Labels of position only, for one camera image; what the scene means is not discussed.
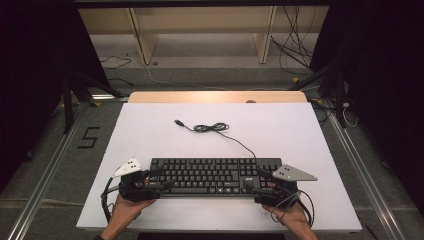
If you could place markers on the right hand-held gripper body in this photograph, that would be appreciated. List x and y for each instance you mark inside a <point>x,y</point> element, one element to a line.
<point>283,191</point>

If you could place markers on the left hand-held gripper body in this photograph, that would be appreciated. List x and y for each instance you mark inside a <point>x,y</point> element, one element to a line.
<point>135,188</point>

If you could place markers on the black computer keyboard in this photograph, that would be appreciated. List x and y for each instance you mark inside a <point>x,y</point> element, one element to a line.
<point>206,170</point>

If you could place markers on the person's left hand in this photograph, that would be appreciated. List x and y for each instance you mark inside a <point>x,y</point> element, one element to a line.
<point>125,213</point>

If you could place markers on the person's right hand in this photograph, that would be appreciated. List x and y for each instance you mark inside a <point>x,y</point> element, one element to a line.
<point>293,216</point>

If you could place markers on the black metal stand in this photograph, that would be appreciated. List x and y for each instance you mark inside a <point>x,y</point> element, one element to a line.
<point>340,100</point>
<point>67,106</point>

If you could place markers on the dark curtain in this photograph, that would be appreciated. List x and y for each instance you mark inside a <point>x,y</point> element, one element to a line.
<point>383,83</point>
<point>33,66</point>

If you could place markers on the beige wooden shelf unit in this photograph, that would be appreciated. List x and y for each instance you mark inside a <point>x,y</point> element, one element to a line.
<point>200,20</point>

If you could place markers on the long aluminium floor rail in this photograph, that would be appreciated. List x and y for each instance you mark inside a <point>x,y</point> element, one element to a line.
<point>366,186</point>
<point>43,186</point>

